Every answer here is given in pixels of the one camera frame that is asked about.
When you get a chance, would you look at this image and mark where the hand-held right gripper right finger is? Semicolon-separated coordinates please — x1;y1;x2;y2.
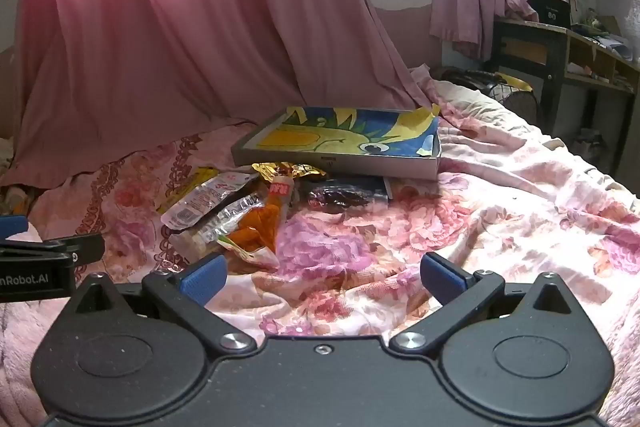
390;252;573;353

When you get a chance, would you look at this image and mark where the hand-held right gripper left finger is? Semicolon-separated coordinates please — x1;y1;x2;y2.
65;254;257;354

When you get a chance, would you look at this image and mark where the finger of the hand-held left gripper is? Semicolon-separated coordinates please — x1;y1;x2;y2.
0;233;107;266
0;215;29;239

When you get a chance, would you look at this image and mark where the clear silver print packet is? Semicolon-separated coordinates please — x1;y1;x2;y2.
170;194;266;258

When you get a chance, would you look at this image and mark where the clear red print packet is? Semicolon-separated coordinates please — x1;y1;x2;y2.
161;171;261;230

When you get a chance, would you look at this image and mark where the orange snack packet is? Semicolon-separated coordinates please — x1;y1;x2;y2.
217;174;296;272

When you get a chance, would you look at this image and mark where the navy blue sachet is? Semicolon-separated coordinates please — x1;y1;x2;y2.
325;177;395;202

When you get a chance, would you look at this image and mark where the gold snack packet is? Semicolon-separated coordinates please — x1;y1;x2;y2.
251;161;328;180

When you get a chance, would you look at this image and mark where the grey tray box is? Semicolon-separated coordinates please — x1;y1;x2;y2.
231;106;443;182

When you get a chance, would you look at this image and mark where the floral pink blanket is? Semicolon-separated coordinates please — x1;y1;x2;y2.
0;67;640;427

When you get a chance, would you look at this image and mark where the pink fleece blanket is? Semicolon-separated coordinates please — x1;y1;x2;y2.
0;302;66;427

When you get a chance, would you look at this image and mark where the yellow snack packet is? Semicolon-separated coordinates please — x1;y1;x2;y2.
156;166;221;214

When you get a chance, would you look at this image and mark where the dark wrapped snack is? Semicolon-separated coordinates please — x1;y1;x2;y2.
306;184;381;214

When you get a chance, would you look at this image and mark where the large pink curtain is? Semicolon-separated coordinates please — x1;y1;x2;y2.
0;0;436;188

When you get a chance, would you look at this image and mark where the wooden desk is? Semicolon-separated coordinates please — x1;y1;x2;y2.
492;14;640;148

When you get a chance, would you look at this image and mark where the black box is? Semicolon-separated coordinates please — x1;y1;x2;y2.
524;0;572;28

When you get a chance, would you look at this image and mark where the black wire fan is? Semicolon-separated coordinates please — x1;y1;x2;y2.
440;67;543;128

